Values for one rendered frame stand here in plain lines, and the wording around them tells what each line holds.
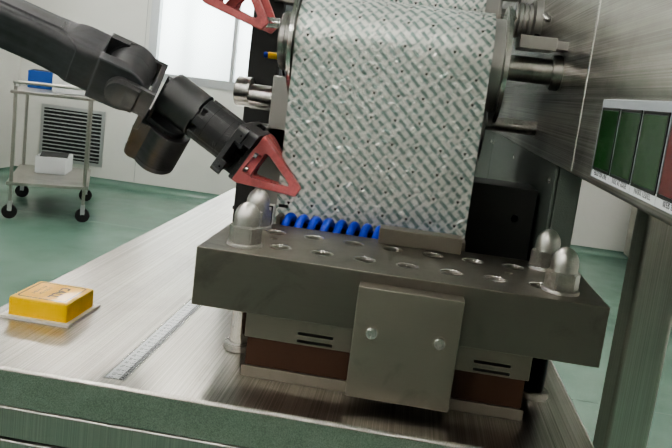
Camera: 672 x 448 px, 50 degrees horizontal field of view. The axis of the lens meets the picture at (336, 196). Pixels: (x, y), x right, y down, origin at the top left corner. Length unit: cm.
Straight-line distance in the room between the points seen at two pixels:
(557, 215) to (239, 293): 41
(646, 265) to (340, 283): 51
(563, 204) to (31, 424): 63
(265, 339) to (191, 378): 8
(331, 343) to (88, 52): 43
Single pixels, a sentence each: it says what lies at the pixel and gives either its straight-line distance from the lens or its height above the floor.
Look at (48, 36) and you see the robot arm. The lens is 90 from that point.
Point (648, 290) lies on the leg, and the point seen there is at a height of 98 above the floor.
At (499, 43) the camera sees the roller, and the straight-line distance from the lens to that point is 89.
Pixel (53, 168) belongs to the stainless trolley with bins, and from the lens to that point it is 588.
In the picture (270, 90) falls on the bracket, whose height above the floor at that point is 118.
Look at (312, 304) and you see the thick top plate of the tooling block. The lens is 72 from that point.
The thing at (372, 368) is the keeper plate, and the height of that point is 94.
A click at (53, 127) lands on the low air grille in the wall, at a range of 728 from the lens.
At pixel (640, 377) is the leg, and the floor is 85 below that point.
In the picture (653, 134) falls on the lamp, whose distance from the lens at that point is 54.
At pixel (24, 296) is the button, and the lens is 90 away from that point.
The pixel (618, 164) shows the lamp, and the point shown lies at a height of 117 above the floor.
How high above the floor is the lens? 121
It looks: 9 degrees down
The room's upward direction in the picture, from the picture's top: 7 degrees clockwise
